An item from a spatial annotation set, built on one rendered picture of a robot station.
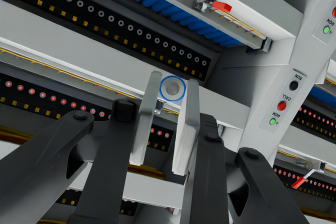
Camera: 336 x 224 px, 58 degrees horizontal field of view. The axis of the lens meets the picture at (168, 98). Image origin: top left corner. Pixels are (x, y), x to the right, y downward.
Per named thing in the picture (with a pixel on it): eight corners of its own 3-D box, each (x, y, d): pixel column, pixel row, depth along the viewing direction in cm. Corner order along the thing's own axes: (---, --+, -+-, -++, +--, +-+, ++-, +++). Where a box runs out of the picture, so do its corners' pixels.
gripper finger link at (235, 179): (196, 158, 13) (264, 174, 13) (195, 110, 18) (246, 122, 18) (187, 186, 13) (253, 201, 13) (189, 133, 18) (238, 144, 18)
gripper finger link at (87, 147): (124, 173, 13) (57, 158, 13) (139, 122, 18) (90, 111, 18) (130, 144, 13) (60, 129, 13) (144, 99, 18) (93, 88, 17)
